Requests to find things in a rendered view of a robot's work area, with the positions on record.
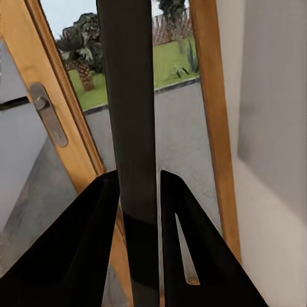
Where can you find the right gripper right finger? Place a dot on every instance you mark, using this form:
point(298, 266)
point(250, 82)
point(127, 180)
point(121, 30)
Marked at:
point(223, 281)

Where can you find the poster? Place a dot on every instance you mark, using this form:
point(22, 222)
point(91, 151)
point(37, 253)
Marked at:
point(125, 28)

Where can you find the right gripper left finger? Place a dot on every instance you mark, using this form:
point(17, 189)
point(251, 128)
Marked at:
point(67, 265)

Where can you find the door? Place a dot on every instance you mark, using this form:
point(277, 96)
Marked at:
point(55, 129)

